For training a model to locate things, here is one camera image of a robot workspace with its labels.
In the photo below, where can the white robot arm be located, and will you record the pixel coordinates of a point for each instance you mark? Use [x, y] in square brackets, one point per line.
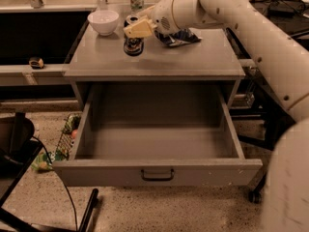
[284, 63]

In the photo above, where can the black drawer handle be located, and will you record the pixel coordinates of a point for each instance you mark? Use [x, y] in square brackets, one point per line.
[150, 176]

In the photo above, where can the white bowl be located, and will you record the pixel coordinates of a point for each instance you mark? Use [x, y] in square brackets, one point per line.
[104, 22]

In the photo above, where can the wire basket with items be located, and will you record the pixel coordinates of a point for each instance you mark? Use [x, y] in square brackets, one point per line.
[66, 140]

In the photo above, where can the blue pepsi can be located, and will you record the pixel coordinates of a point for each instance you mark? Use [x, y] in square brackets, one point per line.
[132, 46]

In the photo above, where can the open grey top drawer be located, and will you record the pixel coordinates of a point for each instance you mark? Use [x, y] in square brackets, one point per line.
[127, 127]

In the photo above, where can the blue white chip bag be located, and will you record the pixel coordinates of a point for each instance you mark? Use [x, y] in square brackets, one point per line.
[183, 37]

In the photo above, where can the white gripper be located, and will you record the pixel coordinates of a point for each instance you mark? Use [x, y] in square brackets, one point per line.
[161, 19]

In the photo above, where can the green snack bag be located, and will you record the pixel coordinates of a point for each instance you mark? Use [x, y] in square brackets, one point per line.
[43, 161]

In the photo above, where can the black power adapter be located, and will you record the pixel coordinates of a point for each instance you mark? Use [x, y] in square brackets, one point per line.
[281, 8]

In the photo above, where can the yellow black tape measure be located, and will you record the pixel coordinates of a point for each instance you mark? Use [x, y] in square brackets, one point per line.
[36, 63]

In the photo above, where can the black chair with cable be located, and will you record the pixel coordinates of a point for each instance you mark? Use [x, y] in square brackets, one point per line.
[18, 149]

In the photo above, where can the grey drawer cabinet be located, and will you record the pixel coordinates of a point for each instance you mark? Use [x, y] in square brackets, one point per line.
[99, 58]

